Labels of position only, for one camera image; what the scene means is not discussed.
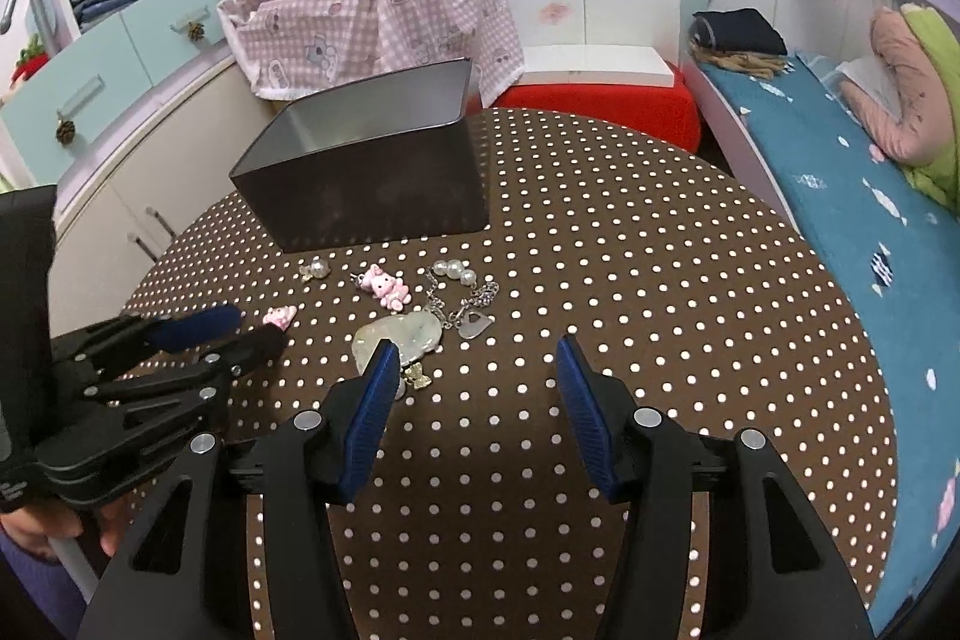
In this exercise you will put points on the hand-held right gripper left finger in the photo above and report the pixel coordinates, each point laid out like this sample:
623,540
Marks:
371,415

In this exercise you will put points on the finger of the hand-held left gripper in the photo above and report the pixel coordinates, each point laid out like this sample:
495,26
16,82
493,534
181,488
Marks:
251,347
195,325

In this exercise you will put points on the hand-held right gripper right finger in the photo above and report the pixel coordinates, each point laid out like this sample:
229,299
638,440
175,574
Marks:
589,422

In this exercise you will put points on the small pink charm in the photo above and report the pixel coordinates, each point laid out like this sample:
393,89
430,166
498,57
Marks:
281,314

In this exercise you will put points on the small gold butterfly charm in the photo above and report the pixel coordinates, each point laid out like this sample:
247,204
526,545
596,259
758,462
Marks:
417,376

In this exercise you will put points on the pale green jade pendant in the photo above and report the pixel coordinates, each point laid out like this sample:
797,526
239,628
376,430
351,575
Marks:
405,332

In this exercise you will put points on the pearl earring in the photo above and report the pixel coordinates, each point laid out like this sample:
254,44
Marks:
321,268

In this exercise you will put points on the pink bear charm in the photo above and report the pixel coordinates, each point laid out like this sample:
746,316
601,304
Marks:
384,287

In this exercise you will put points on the dark metal tin box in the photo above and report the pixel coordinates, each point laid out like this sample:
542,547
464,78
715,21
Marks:
375,190

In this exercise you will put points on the person's left forearm purple sleeve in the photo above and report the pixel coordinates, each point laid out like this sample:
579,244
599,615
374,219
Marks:
30,599

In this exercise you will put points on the person's left hand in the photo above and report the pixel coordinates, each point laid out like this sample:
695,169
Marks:
112,524

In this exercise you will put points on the pinecone drawer knob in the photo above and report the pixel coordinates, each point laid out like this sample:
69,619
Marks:
196,31
66,132

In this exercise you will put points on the beige cabinet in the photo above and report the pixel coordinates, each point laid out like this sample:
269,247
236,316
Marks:
187,145

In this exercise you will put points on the teal drawer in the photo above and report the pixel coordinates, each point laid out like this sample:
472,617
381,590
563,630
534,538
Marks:
67,93
161,18

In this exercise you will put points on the red plush toy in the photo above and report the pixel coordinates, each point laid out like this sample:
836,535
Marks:
30,61

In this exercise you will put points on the red stool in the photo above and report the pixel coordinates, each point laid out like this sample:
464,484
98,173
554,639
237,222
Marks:
600,104

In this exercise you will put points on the pink checked cloth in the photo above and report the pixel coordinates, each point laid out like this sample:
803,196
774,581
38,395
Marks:
337,25

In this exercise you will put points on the blue printed bed sheet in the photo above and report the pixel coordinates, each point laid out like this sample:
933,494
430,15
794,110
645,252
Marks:
825,183

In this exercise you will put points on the flat white box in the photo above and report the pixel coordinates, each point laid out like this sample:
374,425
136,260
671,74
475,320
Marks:
592,64

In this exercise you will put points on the tan scarf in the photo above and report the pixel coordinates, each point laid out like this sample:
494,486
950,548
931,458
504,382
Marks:
742,64

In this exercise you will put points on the dark folded clothes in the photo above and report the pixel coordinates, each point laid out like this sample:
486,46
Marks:
739,31

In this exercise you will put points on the green plush blanket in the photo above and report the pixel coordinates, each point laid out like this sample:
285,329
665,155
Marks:
941,160

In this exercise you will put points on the pink pillow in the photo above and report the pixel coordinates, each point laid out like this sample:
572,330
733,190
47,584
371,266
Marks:
900,85

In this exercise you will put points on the pink flower wall sticker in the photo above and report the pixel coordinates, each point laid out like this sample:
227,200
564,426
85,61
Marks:
556,13

